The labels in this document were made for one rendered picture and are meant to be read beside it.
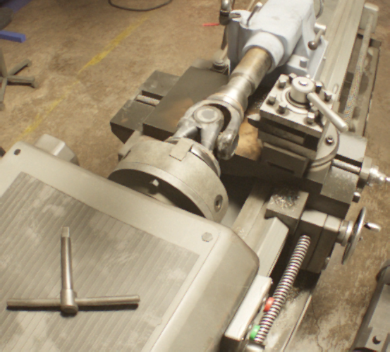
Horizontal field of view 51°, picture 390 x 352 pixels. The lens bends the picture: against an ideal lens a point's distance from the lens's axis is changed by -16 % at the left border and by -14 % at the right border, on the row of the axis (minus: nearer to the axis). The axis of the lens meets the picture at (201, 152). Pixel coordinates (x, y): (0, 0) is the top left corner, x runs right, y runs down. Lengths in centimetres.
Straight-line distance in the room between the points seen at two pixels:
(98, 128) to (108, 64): 66
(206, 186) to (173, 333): 42
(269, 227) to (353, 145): 42
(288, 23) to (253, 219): 62
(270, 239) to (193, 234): 61
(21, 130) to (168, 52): 122
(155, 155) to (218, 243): 32
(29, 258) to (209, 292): 27
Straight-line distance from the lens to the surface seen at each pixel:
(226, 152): 109
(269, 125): 118
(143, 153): 94
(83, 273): 64
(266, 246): 124
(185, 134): 106
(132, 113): 154
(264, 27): 143
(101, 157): 264
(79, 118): 291
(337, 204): 135
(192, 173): 91
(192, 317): 61
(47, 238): 69
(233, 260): 67
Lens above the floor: 189
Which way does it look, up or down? 46 degrees down
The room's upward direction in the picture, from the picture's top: straight up
